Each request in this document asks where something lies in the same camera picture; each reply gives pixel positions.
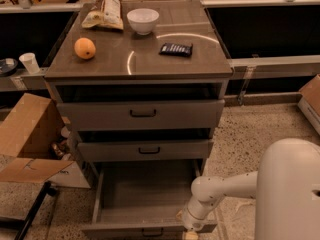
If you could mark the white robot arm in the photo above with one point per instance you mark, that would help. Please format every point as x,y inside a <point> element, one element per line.
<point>286,188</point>

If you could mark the cardboard box right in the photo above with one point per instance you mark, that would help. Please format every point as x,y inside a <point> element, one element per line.
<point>309,103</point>

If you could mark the grey drawer cabinet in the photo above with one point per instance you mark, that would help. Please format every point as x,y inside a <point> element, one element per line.
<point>127,67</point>

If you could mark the grey middle drawer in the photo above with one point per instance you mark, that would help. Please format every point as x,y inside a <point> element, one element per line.
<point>145,150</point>

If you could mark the black metal stand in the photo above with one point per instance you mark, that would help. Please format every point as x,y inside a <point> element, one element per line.
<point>21,226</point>

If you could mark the white bowl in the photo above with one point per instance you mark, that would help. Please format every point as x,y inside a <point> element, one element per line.
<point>143,20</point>

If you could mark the grey top drawer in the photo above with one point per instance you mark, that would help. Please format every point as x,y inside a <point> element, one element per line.
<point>142,115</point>

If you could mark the white paper cup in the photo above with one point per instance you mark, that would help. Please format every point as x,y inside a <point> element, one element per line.
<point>30,63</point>

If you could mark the dark round lid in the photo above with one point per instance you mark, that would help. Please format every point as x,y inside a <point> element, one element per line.
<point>8,66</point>

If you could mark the chip bag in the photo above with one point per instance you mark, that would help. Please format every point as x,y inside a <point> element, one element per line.
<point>104,14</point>

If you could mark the dark snack packet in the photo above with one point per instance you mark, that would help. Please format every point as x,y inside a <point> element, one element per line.
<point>172,49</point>

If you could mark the grey drawer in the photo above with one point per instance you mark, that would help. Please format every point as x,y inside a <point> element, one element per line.
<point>141,200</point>
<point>142,115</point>
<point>145,150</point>

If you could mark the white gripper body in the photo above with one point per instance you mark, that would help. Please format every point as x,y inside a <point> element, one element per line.
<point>192,223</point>

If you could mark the grey bottom drawer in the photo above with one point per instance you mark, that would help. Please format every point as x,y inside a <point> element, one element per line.
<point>141,200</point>

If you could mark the orange fruit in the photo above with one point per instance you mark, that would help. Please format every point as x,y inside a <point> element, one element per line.
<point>84,48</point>

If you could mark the open cardboard box left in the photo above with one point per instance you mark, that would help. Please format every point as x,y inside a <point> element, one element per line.
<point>26,138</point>

